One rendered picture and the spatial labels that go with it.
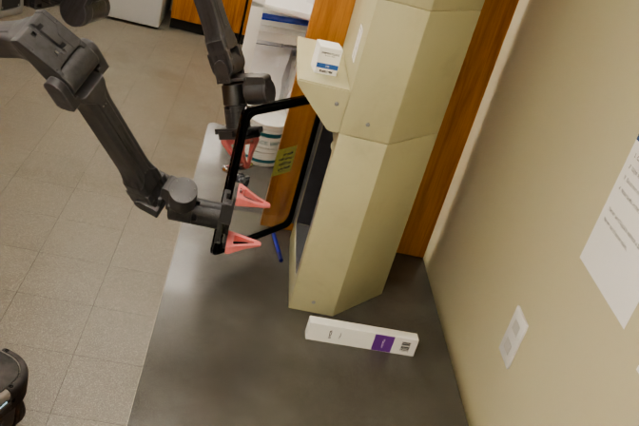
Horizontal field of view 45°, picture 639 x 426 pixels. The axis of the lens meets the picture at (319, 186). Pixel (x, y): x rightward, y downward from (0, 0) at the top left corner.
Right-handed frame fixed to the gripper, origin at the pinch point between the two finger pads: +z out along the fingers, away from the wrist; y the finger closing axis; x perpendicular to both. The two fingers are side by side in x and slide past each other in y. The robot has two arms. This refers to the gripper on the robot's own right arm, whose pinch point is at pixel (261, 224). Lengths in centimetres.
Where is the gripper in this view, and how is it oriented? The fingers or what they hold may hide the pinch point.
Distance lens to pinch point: 164.0
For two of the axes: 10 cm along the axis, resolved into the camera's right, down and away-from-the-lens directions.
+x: -0.2, -4.5, 8.9
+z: 9.7, 2.1, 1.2
